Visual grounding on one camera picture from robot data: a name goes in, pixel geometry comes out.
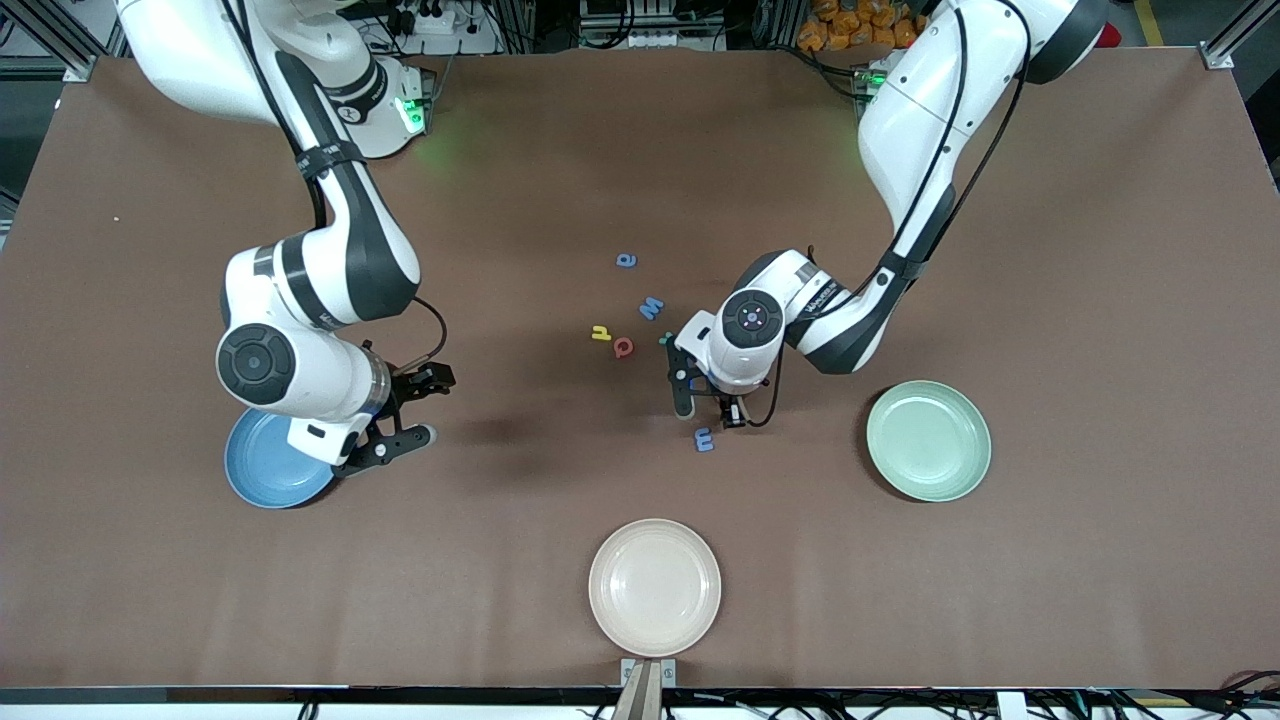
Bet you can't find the grey metal bracket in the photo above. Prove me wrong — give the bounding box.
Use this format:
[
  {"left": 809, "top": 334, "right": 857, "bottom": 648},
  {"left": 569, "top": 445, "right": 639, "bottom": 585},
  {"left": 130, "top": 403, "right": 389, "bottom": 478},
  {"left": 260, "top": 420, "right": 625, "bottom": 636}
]
[{"left": 620, "top": 657, "right": 678, "bottom": 691}]

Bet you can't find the green round plate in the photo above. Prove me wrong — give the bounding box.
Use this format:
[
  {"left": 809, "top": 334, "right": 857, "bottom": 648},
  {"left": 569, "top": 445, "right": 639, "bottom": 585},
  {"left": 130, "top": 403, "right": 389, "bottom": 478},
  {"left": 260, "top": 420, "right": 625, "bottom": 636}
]
[{"left": 866, "top": 380, "right": 993, "bottom": 503}]

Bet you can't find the aluminium frame post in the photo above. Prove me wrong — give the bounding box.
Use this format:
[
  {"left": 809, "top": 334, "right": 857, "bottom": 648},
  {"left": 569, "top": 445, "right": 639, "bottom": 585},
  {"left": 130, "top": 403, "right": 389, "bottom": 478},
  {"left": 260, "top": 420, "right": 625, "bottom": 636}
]
[
  {"left": 0, "top": 0, "right": 101, "bottom": 83},
  {"left": 1200, "top": 0, "right": 1280, "bottom": 71}
]

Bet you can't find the aluminium profile beam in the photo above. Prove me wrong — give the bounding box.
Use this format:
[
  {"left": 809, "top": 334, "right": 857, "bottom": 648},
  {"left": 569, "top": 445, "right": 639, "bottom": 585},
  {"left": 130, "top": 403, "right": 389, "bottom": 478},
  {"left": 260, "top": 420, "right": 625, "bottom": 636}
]
[{"left": 611, "top": 664, "right": 665, "bottom": 720}]

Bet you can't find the orange mesh bag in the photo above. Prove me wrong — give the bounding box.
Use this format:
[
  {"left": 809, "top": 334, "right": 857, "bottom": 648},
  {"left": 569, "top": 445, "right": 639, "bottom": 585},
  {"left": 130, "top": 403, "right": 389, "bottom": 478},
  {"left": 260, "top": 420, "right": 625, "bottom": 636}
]
[{"left": 797, "top": 0, "right": 929, "bottom": 53}]

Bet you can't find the beige round plate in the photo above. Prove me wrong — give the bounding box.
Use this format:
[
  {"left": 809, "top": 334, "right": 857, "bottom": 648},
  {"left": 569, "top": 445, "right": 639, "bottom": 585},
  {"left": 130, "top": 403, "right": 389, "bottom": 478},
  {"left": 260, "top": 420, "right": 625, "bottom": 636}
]
[{"left": 588, "top": 518, "right": 722, "bottom": 659}]

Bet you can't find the blue round plate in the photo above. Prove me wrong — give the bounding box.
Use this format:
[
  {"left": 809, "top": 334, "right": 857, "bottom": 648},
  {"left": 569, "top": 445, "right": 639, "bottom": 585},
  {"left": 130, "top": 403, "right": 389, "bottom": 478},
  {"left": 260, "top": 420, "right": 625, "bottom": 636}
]
[{"left": 224, "top": 408, "right": 339, "bottom": 510}]

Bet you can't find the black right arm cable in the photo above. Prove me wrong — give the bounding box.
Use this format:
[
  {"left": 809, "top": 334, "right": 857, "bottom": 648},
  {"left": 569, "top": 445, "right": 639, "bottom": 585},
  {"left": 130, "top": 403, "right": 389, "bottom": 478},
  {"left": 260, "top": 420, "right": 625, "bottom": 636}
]
[{"left": 222, "top": 0, "right": 449, "bottom": 381}]

